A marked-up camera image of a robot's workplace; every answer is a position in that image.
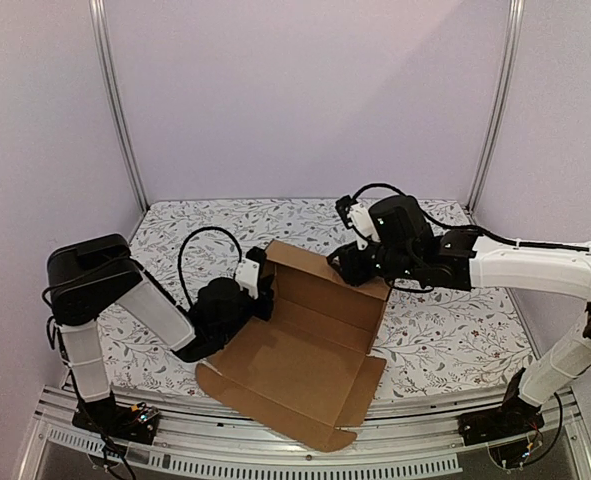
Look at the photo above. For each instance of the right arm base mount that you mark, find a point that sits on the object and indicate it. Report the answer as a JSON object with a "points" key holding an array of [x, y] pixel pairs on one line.
{"points": [[513, 417]]}

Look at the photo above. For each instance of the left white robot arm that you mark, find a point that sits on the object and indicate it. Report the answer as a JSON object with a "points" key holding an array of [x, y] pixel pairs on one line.
{"points": [[87, 278]]}

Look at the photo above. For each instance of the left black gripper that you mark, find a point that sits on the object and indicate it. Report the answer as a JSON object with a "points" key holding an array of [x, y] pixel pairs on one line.
{"points": [[266, 297]]}

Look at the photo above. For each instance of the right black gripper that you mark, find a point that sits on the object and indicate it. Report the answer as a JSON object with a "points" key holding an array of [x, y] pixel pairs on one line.
{"points": [[350, 262]]}

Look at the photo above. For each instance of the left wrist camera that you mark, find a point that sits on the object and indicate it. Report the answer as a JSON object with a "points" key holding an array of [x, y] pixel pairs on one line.
{"points": [[249, 269]]}

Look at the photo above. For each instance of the aluminium front rail frame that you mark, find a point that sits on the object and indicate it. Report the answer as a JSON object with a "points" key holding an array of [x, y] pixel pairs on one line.
{"points": [[198, 438]]}

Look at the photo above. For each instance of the floral patterned table mat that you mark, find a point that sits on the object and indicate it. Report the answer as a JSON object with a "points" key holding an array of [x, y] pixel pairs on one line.
{"points": [[437, 343]]}

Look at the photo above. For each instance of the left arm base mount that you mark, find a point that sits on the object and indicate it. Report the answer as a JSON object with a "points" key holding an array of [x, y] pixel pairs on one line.
{"points": [[136, 423]]}

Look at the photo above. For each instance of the right aluminium corner post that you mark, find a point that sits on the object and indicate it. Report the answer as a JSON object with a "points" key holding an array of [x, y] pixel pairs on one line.
{"points": [[500, 101]]}

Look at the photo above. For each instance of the aluminium corner post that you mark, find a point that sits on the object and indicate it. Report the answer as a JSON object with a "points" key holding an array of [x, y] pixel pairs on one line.
{"points": [[108, 70], [500, 101]]}

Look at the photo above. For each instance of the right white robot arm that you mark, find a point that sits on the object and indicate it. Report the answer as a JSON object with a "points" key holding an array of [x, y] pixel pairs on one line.
{"points": [[394, 240]]}

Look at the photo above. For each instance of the brown cardboard box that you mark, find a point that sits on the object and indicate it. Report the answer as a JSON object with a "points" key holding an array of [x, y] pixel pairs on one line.
{"points": [[308, 372]]}

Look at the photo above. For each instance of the left aluminium corner post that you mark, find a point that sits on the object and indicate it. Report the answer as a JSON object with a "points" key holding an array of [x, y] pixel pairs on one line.
{"points": [[108, 70]]}

